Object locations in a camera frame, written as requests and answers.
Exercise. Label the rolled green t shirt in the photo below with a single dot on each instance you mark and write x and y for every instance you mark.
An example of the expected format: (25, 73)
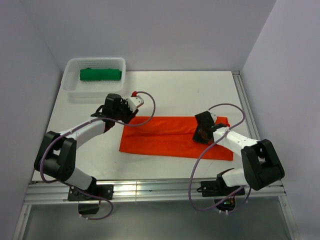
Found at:
(100, 74)

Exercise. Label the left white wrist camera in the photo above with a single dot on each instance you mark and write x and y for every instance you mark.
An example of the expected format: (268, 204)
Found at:
(134, 102)

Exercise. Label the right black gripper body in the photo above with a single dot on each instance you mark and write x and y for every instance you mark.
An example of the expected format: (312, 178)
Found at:
(198, 135)

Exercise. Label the front aluminium rail frame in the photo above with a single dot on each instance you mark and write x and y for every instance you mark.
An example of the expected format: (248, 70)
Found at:
(151, 190)

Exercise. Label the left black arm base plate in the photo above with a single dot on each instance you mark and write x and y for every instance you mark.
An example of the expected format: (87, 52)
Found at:
(97, 192)

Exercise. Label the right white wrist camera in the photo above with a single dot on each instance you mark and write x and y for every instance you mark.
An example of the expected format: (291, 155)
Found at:
(213, 116)

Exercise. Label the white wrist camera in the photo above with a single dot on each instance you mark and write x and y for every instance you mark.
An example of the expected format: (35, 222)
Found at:
(134, 102)
(213, 116)

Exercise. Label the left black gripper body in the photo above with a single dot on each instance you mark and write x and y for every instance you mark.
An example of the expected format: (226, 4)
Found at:
(124, 113)

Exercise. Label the right side aluminium rail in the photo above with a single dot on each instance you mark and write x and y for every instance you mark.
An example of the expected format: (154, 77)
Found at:
(250, 121)

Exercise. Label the orange polo t shirt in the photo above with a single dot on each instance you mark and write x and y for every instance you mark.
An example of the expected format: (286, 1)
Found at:
(169, 136)

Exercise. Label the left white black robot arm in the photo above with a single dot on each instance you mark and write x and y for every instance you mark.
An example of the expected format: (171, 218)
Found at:
(57, 153)

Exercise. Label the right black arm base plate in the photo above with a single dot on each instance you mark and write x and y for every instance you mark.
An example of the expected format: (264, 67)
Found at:
(215, 188)

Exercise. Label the white perforated plastic basket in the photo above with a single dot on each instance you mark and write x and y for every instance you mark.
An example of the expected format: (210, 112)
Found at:
(76, 88)

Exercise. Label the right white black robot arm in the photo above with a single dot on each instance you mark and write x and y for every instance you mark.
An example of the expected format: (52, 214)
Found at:
(261, 165)

